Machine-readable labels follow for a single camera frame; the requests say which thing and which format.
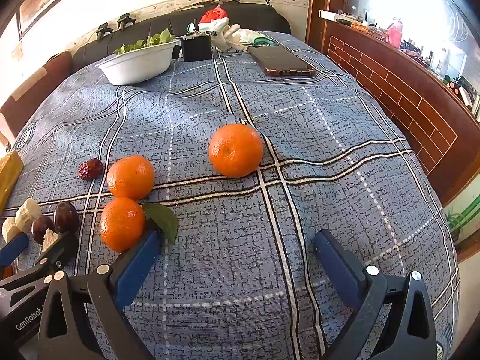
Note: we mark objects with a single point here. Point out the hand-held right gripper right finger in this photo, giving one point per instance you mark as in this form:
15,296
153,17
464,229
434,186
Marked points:
337,266

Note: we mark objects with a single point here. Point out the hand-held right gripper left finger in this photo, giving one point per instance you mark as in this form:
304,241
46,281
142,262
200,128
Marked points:
138,266

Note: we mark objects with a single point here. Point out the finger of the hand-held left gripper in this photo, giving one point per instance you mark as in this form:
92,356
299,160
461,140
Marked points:
63,249
13,249

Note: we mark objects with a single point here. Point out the pale white food chunk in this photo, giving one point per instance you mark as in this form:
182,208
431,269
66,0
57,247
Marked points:
28,212
48,239
9,228

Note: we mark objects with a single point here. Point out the dark purple plum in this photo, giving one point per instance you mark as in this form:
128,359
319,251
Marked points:
66,215
40,228

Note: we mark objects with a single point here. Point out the mandarin orange with leaf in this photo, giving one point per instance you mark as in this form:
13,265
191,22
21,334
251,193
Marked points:
122,225

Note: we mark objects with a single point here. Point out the yellow box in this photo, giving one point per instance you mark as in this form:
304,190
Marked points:
9,176

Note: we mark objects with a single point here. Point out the wrinkled red date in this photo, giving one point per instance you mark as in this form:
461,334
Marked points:
90,169

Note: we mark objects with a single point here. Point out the small mandarin orange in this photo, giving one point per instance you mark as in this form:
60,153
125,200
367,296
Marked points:
130,177

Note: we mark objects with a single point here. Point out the large mandarin orange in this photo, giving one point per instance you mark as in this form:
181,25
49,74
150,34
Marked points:
236,150

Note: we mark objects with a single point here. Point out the blue plaid blanket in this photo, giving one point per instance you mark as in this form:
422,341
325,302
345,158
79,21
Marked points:
318,138

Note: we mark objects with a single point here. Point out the green plant leaves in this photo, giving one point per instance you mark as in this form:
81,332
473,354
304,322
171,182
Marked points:
461,217

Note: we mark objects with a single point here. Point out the brown armchair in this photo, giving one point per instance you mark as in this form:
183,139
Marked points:
33,90

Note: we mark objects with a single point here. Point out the white bowl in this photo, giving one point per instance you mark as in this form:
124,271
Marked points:
135,65

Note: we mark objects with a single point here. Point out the dark smartphone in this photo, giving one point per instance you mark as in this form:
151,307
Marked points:
281,60

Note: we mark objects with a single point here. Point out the black clip-on device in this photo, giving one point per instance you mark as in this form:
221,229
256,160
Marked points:
103,30
125,20

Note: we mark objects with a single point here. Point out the green lettuce leaves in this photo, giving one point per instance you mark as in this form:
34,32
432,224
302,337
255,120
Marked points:
150,41

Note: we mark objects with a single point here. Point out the black box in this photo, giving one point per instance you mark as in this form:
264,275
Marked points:
197,47

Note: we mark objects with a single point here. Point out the pink bottle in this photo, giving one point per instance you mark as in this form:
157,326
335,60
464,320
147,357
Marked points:
394,34

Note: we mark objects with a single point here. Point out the white green plastic bag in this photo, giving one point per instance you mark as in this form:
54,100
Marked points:
258,37

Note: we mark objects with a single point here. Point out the green white tube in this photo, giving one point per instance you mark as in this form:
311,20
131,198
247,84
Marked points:
195,27

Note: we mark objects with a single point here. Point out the black sofa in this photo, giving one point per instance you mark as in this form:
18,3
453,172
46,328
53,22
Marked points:
168,22

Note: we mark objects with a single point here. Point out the white plush toy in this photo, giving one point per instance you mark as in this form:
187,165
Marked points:
228,35

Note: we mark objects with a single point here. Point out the white box on sill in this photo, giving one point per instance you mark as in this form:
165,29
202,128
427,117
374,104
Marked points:
330,14

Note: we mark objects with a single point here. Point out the red plastic bag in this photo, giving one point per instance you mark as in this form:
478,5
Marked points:
213,15

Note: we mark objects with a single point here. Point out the brown wooden wall panel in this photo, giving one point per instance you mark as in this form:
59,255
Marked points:
393,93

